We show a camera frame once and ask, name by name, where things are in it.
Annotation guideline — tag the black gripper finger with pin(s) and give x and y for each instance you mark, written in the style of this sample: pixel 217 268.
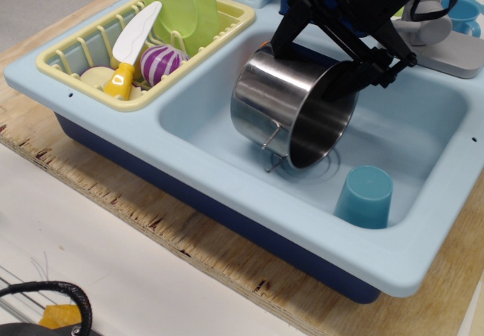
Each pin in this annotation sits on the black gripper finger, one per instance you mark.
pixel 346 78
pixel 298 16

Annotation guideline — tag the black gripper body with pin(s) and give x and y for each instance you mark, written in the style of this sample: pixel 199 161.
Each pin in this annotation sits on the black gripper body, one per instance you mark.
pixel 389 54

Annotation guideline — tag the stainless steel pot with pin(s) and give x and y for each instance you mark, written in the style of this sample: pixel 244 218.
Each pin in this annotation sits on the stainless steel pot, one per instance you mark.
pixel 276 103

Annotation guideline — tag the light blue toy sink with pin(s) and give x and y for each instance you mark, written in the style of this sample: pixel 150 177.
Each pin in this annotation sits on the light blue toy sink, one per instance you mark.
pixel 425 131

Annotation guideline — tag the blue plastic mug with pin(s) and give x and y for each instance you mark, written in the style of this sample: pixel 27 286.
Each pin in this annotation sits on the blue plastic mug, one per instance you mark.
pixel 464 16

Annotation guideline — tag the grey toy faucet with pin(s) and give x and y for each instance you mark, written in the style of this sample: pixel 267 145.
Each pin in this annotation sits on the grey toy faucet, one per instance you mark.
pixel 438 47

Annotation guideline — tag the green plastic plate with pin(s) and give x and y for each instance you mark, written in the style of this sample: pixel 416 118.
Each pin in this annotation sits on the green plastic plate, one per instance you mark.
pixel 187 24

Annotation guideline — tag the teal plastic cup upside down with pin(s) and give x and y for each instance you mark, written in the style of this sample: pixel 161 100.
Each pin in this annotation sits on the teal plastic cup upside down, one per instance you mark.
pixel 365 198

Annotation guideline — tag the purple striped toy onion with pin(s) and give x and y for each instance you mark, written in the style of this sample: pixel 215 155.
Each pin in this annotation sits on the purple striped toy onion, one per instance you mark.
pixel 159 61

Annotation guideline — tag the yellow dish rack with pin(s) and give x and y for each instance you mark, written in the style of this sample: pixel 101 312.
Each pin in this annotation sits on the yellow dish rack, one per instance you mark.
pixel 91 47

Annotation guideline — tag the cream round toy piece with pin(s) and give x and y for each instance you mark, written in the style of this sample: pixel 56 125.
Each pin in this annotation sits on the cream round toy piece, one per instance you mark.
pixel 98 77

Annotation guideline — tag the plywood board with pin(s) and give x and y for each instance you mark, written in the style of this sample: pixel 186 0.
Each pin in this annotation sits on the plywood board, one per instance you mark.
pixel 151 265

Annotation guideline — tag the yellow tape piece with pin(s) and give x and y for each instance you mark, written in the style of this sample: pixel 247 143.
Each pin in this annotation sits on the yellow tape piece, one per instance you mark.
pixel 59 316

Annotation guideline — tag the white toy knife yellow handle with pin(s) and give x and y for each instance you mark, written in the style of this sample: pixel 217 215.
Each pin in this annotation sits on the white toy knife yellow handle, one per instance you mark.
pixel 127 49

